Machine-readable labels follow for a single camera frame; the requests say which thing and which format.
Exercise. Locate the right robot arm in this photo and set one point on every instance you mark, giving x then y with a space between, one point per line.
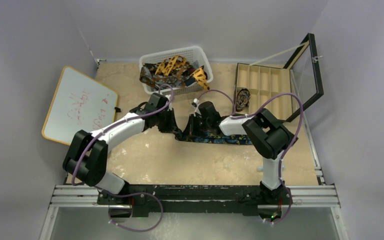
264 131

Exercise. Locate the aluminium frame rail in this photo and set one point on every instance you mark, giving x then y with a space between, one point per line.
188 176

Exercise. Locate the black tie display box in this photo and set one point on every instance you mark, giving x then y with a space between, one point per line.
300 75

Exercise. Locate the white plastic basket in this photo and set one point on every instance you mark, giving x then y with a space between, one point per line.
193 54

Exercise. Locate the rolled cat pattern tie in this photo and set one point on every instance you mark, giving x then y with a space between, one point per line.
242 100

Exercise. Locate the dark brown patterned tie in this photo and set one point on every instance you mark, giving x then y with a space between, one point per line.
147 76

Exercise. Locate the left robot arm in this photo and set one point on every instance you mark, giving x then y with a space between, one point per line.
87 156

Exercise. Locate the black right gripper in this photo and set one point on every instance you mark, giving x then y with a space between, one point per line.
193 124

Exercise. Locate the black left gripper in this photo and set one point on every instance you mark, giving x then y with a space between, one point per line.
171 126

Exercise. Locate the yellow framed whiteboard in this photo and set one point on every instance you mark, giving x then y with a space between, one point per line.
79 103

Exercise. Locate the navy blue shell pattern tie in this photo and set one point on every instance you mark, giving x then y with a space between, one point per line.
209 138

